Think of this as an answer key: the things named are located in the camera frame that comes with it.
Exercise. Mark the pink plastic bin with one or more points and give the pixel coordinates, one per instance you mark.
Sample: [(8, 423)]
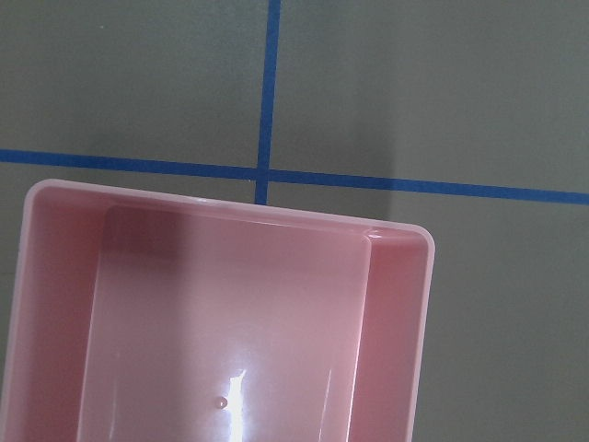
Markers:
[(145, 316)]

